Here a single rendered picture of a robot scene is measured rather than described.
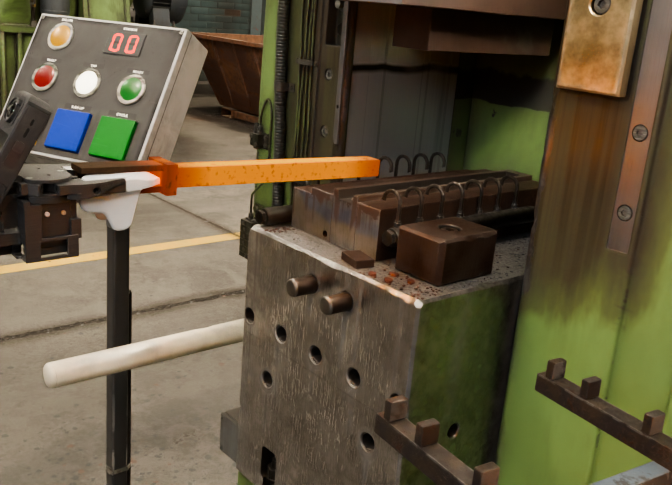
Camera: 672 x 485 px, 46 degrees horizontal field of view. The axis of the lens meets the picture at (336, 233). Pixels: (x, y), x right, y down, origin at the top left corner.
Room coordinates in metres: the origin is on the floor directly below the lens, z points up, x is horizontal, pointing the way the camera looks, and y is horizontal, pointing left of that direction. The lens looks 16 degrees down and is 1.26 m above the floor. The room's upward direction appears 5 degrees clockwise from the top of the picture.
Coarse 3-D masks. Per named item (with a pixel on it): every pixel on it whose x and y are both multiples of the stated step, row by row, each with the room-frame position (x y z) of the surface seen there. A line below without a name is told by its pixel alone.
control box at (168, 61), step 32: (96, 32) 1.49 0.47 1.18; (128, 32) 1.47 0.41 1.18; (160, 32) 1.45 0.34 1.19; (32, 64) 1.50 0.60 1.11; (64, 64) 1.48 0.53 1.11; (96, 64) 1.45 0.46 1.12; (128, 64) 1.43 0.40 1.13; (160, 64) 1.41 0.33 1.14; (192, 64) 1.45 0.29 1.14; (64, 96) 1.44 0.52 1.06; (96, 96) 1.42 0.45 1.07; (160, 96) 1.37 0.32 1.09; (96, 128) 1.38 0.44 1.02; (160, 128) 1.36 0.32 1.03; (32, 160) 1.45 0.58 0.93; (64, 160) 1.37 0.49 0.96; (96, 160) 1.34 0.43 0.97; (128, 160) 1.32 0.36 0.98
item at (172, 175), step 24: (72, 168) 0.78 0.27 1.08; (96, 168) 0.78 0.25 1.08; (120, 168) 0.79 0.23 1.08; (144, 168) 0.81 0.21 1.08; (168, 168) 0.82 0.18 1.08; (192, 168) 0.85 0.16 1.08; (216, 168) 0.87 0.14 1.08; (240, 168) 0.89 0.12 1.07; (264, 168) 0.91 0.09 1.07; (288, 168) 0.93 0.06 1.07; (312, 168) 0.95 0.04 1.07; (336, 168) 0.98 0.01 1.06; (360, 168) 1.00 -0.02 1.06; (144, 192) 0.81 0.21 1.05; (168, 192) 0.82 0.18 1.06
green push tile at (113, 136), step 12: (108, 120) 1.37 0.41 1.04; (120, 120) 1.36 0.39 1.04; (132, 120) 1.36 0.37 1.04; (96, 132) 1.36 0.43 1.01; (108, 132) 1.36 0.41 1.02; (120, 132) 1.35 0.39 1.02; (132, 132) 1.34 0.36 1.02; (96, 144) 1.35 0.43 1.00; (108, 144) 1.34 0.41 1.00; (120, 144) 1.34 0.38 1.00; (96, 156) 1.34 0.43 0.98; (108, 156) 1.33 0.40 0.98; (120, 156) 1.32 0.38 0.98
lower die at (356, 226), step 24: (312, 192) 1.19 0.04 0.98; (336, 192) 1.15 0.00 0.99; (432, 192) 1.22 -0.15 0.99; (456, 192) 1.23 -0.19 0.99; (504, 192) 1.26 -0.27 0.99; (528, 192) 1.30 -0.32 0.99; (312, 216) 1.18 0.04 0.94; (336, 216) 1.14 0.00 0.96; (360, 216) 1.10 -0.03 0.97; (384, 216) 1.08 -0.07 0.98; (408, 216) 1.11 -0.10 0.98; (432, 216) 1.15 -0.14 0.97; (456, 216) 1.18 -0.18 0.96; (336, 240) 1.14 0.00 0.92; (360, 240) 1.10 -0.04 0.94
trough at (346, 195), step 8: (464, 176) 1.33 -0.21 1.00; (472, 176) 1.35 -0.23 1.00; (480, 176) 1.36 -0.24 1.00; (488, 176) 1.38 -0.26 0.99; (496, 176) 1.39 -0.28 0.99; (392, 184) 1.22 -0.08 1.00; (400, 184) 1.23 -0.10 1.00; (408, 184) 1.24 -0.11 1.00; (416, 184) 1.25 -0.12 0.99; (424, 184) 1.27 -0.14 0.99; (440, 184) 1.29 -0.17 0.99; (344, 192) 1.15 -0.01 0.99; (352, 192) 1.16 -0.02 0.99; (360, 192) 1.17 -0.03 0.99; (368, 192) 1.18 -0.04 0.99; (344, 200) 1.14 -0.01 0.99; (352, 200) 1.14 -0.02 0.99
